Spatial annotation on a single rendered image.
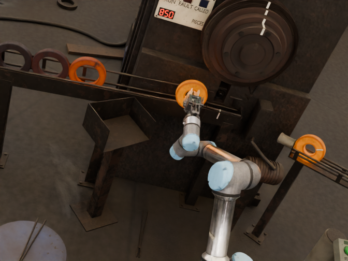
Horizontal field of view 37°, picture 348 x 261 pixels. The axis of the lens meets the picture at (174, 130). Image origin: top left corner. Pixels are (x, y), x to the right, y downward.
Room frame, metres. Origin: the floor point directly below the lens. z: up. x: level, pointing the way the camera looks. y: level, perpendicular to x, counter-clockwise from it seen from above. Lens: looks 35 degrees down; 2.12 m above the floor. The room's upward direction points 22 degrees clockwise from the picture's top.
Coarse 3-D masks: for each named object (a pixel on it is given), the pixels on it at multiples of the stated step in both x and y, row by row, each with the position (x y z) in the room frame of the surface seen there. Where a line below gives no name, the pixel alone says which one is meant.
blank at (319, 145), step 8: (304, 136) 2.35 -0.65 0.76; (312, 136) 2.34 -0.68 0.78; (296, 144) 2.35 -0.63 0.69; (304, 144) 2.34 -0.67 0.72; (312, 144) 2.33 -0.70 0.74; (320, 144) 2.31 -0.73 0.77; (304, 152) 2.34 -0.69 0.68; (320, 152) 2.31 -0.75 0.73; (304, 160) 2.32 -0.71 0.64; (312, 160) 2.31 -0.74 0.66; (320, 160) 2.30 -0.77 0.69
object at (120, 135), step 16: (96, 112) 1.91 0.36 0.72; (112, 112) 2.07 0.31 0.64; (128, 112) 2.14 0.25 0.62; (144, 112) 2.08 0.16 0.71; (96, 128) 1.88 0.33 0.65; (112, 128) 2.00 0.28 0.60; (128, 128) 2.04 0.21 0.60; (144, 128) 2.05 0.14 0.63; (96, 144) 1.86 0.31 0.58; (112, 144) 1.89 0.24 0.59; (128, 144) 1.93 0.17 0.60; (112, 160) 1.97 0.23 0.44; (112, 176) 2.00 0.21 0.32; (96, 192) 1.98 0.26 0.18; (80, 208) 2.00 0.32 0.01; (96, 208) 1.97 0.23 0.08; (96, 224) 1.93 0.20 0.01
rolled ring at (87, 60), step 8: (88, 56) 2.22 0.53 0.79; (72, 64) 2.18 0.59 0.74; (80, 64) 2.18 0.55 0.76; (88, 64) 2.19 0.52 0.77; (96, 64) 2.20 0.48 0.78; (72, 72) 2.18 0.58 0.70; (104, 72) 2.21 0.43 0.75; (80, 80) 2.21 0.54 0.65; (96, 80) 2.23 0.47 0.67; (104, 80) 2.22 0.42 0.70
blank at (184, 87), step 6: (180, 84) 2.19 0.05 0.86; (186, 84) 2.18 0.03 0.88; (192, 84) 2.18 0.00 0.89; (198, 84) 2.19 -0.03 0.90; (180, 90) 2.17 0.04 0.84; (186, 90) 2.18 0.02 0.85; (192, 90) 2.19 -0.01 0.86; (204, 90) 2.20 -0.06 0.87; (180, 96) 2.17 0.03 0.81; (204, 96) 2.20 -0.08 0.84; (180, 102) 2.18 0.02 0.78; (204, 102) 2.20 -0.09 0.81
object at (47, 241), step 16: (16, 224) 1.38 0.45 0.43; (32, 224) 1.41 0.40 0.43; (0, 240) 1.28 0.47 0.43; (16, 240) 1.31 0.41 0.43; (48, 240) 1.37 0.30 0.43; (0, 256) 1.21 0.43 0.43; (16, 256) 1.24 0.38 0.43; (32, 256) 1.27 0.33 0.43; (48, 256) 1.30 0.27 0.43; (64, 256) 1.34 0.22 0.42
